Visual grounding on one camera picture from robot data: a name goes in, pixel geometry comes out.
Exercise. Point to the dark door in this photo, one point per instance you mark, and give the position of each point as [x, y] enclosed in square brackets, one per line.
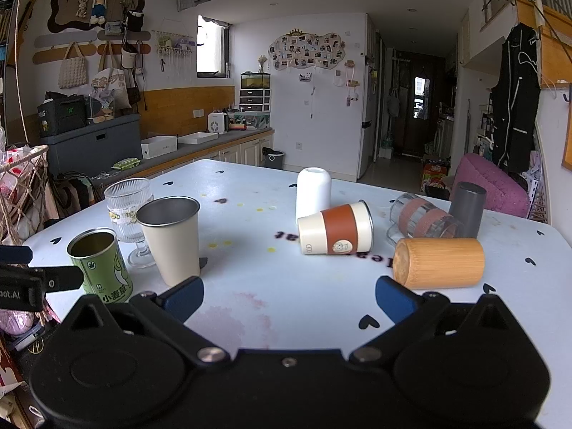
[422, 102]

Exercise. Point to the clear acrylic box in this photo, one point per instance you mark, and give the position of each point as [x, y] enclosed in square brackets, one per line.
[102, 108]

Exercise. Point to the bamboo cup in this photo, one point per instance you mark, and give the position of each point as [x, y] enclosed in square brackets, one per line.
[440, 262]

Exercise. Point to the dark trash bin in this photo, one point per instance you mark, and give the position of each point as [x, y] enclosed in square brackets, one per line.
[272, 159]

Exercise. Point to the beige steel cup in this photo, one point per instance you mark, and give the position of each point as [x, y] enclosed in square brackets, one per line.
[172, 241]

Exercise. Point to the window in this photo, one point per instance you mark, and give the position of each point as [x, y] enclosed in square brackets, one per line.
[212, 44]

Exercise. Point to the red snack box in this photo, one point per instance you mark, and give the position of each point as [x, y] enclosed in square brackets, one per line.
[434, 175]

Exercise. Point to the white refrigerator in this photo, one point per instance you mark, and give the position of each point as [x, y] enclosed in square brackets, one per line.
[368, 111]

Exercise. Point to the cabinet counter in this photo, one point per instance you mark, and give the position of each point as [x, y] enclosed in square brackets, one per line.
[232, 147]

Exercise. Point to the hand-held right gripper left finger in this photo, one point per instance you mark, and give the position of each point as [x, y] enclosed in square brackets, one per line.
[183, 298]

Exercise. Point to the glass cup with pink sleeve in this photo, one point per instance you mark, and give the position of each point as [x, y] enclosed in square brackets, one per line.
[420, 219]

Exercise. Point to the grey storage box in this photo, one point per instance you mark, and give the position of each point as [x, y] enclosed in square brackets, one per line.
[94, 145]

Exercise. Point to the printed tote bag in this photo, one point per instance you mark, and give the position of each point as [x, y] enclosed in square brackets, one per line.
[111, 87]

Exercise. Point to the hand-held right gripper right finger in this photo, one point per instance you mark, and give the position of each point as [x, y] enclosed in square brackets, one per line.
[394, 298]

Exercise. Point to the green tin can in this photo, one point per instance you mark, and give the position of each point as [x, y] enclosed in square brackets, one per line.
[100, 268]

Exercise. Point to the white drawer organizer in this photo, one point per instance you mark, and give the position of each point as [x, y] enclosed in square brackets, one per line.
[255, 100]

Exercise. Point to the black pouch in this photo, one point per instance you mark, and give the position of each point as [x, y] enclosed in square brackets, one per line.
[134, 20]

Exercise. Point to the black and green case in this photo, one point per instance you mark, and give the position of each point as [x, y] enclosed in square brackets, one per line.
[62, 116]

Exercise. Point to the plain white cup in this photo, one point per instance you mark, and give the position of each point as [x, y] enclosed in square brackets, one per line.
[313, 196]

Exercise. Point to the green tissue pack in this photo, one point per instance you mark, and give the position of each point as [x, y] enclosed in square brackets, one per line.
[125, 163]

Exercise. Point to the ribbed glass goblet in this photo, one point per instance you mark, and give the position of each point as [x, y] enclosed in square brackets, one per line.
[129, 214]

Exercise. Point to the black hanging garment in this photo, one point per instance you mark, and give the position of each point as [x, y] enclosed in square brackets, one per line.
[516, 98]

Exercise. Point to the pink armchair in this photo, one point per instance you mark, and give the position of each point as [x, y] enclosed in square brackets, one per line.
[491, 183]

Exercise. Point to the white cup with brown sleeve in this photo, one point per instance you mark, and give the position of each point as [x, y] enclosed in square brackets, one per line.
[333, 234]

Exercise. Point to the fish tank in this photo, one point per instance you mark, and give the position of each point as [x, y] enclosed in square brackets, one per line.
[255, 81]

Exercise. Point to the small white appliance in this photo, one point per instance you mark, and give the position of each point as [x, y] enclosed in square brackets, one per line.
[217, 123]

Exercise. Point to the grey cup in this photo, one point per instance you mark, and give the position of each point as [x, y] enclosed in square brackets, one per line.
[468, 210]

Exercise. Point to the white cardboard box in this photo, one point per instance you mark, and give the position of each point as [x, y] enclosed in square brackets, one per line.
[158, 146]

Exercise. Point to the brown cork pin board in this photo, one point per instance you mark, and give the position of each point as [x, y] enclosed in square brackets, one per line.
[67, 9]

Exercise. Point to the white knitted bag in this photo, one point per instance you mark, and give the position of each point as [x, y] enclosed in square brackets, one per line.
[73, 71]

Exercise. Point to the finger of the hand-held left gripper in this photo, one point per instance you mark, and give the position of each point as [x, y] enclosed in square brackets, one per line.
[62, 279]
[15, 254]

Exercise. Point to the white tray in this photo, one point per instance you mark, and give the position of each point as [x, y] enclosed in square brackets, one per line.
[199, 137]

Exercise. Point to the plush doll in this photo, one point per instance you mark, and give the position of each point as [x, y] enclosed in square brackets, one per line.
[98, 6]

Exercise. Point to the cloud-shaped photo board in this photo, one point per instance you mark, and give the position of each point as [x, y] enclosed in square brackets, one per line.
[308, 51]

